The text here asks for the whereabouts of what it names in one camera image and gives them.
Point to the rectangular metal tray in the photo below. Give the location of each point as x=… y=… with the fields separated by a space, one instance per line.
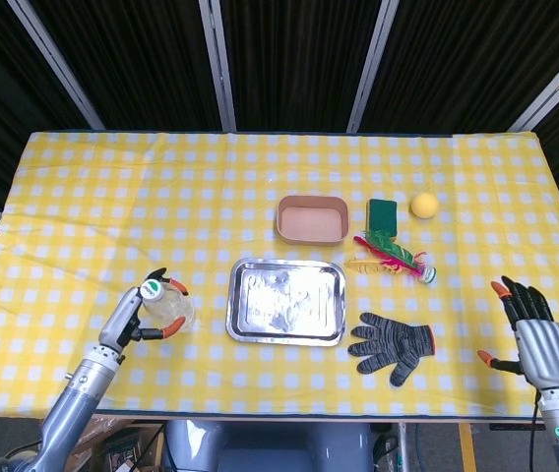
x=284 y=302

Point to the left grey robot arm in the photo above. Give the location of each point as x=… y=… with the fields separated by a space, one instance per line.
x=73 y=403

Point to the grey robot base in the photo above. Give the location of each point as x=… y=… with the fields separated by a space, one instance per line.
x=269 y=447

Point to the brown cardboard box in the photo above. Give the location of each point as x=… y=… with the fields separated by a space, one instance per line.
x=122 y=442

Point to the green and yellow sponge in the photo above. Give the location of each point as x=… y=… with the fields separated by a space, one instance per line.
x=383 y=214

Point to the grey knit work glove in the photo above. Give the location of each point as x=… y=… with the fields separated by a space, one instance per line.
x=397 y=339

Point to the yellow ball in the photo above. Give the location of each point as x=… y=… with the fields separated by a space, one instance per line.
x=424 y=205

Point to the clear plastic bottle green cap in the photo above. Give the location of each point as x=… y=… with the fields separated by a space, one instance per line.
x=173 y=310

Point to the colourful feather shuttlecock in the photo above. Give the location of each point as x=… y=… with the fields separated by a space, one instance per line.
x=427 y=276

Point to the pink rectangular bowl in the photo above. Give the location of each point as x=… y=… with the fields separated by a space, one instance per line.
x=311 y=221

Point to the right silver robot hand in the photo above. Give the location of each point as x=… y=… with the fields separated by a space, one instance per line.
x=547 y=349

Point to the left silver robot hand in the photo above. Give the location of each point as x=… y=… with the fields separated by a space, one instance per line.
x=124 y=314

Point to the yellow checkered tablecloth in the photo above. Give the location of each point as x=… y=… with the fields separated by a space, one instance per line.
x=112 y=196

